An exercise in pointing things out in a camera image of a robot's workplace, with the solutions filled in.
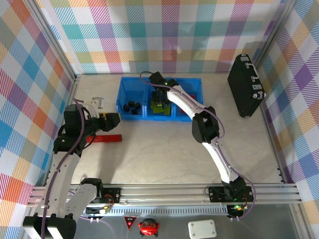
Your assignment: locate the blue three-compartment bin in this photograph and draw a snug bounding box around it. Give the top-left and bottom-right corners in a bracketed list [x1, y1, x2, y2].
[116, 76, 204, 122]

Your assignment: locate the long red lego brick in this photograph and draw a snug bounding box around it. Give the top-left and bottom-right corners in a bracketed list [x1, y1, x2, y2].
[86, 134, 123, 145]

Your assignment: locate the black hard case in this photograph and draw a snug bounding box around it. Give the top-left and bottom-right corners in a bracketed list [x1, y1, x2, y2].
[227, 53, 267, 118]

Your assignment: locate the small circuit board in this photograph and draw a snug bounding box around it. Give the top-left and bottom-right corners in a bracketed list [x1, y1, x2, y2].
[86, 205, 112, 215]
[226, 204, 246, 219]

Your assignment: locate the red triangle sign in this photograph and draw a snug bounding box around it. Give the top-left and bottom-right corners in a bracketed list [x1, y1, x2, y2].
[124, 216, 138, 231]

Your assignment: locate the red and black toy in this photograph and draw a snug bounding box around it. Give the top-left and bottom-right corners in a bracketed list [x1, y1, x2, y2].
[138, 218, 160, 237]

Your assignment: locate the white plastic box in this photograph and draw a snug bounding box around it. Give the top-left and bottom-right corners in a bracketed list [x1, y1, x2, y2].
[188, 219, 217, 239]

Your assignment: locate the aluminium side rail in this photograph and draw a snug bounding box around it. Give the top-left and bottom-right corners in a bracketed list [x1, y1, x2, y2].
[258, 103, 297, 185]
[44, 74, 82, 185]

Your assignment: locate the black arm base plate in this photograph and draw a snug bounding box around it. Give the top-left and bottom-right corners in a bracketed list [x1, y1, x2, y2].
[208, 185, 254, 202]
[99, 188, 122, 204]

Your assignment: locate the aluminium frame post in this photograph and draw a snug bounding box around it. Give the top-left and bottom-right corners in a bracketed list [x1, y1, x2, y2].
[27, 0, 82, 83]
[254, 0, 299, 73]

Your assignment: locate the wide aluminium base rail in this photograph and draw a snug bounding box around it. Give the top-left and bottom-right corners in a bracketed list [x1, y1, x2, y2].
[27, 183, 304, 207]

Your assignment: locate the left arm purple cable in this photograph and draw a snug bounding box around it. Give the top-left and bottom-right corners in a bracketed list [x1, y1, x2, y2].
[41, 97, 115, 239]

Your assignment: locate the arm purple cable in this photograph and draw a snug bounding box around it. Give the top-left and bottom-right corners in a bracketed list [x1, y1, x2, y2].
[139, 71, 257, 222]
[41, 97, 115, 239]

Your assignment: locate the slotted grey cable duct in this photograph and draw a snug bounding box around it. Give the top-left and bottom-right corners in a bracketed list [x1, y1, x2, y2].
[82, 208, 229, 216]

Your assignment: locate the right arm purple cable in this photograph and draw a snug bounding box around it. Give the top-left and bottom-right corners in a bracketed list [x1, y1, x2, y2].
[139, 71, 257, 222]

